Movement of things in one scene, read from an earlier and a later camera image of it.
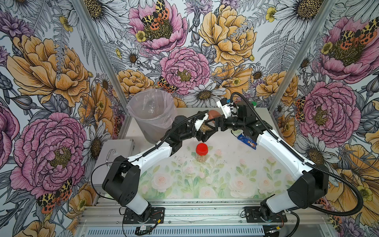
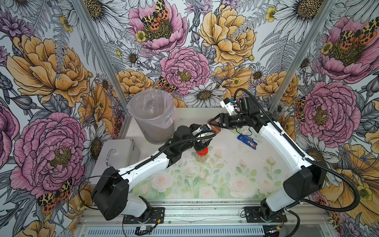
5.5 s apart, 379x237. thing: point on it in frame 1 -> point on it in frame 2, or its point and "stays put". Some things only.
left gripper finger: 204,137 -> 199,145
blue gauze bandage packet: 247,140 stays put
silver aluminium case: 108,150 stays put
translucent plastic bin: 155,111 stays put
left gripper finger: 199,122 -> 196,129
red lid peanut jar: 202,149 stays put
